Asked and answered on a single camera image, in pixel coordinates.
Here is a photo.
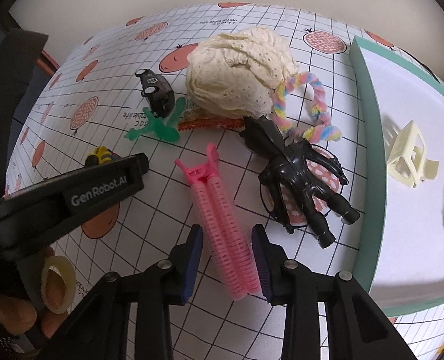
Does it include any pink hair roller clip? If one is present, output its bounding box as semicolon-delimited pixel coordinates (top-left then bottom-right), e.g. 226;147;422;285
175;143;261;301

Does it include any cream lace scrunchie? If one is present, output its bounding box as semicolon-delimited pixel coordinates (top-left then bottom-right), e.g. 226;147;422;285
185;26;299;119

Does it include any pastel chenille hair tie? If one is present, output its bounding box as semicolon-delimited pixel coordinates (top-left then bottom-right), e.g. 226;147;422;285
270;71;343;143

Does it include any teal white tray box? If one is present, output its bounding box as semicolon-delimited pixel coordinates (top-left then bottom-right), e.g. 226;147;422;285
350;37;444;316

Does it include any black toy car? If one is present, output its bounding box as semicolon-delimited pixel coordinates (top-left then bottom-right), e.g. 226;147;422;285
135;69;175;119

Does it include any person's hand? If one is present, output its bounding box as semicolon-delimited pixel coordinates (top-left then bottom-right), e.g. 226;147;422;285
0;295;68;338

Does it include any roll of clear tape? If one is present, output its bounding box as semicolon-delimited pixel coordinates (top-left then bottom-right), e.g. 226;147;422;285
40;256;77;314

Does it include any green plastic stick figure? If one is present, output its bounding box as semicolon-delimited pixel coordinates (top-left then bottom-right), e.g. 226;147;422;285
124;97;185;142

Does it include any cream hair claw clip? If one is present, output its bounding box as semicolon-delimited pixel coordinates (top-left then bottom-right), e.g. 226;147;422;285
386;120;439;188

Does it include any orange snack packet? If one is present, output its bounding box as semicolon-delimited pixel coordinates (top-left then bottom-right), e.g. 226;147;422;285
177;109;245;131

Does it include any pomegranate grid tablecloth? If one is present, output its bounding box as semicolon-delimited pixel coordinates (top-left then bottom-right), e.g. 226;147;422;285
6;2;444;359

